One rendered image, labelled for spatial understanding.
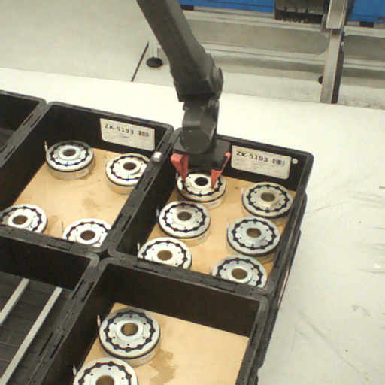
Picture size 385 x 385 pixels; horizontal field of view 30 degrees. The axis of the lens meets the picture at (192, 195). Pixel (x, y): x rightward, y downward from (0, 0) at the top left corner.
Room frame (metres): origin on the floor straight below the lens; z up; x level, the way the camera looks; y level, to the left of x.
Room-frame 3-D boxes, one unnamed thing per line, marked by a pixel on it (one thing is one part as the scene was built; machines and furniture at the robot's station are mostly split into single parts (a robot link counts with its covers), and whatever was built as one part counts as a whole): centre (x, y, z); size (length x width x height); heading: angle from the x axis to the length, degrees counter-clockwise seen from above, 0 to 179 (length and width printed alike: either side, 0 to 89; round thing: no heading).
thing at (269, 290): (0.99, -0.05, 0.92); 0.40 x 0.30 x 0.02; 163
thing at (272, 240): (0.97, -0.12, 0.86); 0.10 x 0.10 x 0.01
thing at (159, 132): (1.08, 0.24, 0.87); 0.40 x 0.30 x 0.11; 163
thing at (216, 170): (1.11, -0.03, 0.91); 0.07 x 0.07 x 0.09; 71
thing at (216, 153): (1.12, -0.02, 0.98); 0.10 x 0.07 x 0.07; 71
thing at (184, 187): (1.12, -0.02, 0.86); 0.10 x 0.10 x 0.01
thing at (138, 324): (0.73, 0.10, 0.86); 0.05 x 0.05 x 0.01
